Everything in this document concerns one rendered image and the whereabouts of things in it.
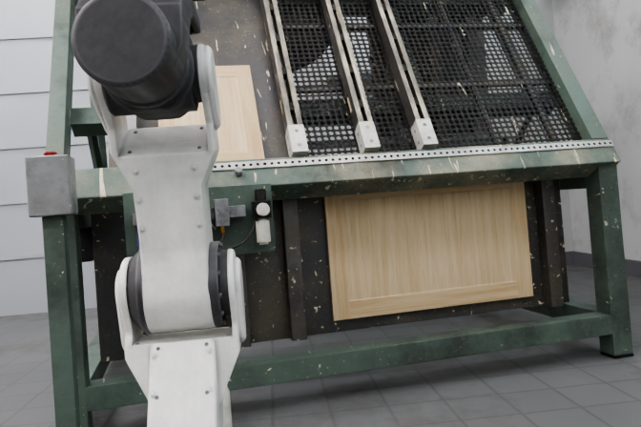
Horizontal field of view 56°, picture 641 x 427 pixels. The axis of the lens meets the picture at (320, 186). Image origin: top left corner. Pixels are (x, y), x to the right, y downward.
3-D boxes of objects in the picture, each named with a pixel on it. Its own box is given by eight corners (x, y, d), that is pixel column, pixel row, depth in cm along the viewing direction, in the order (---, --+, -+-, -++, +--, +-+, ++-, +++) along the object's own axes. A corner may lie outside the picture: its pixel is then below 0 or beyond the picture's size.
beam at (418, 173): (48, 218, 203) (40, 201, 194) (50, 188, 209) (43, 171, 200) (607, 175, 254) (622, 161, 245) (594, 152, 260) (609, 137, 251)
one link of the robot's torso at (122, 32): (180, 85, 69) (170, -67, 69) (65, 91, 68) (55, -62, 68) (207, 119, 97) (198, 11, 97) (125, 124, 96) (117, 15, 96)
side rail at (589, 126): (578, 153, 259) (591, 138, 249) (494, -17, 314) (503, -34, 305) (594, 152, 260) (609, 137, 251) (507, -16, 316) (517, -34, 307)
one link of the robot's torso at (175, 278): (237, 342, 96) (207, 48, 82) (125, 353, 95) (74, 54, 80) (239, 296, 111) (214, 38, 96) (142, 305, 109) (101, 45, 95)
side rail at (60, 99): (51, 188, 209) (44, 171, 200) (62, -21, 265) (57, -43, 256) (69, 187, 211) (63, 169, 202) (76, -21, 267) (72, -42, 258)
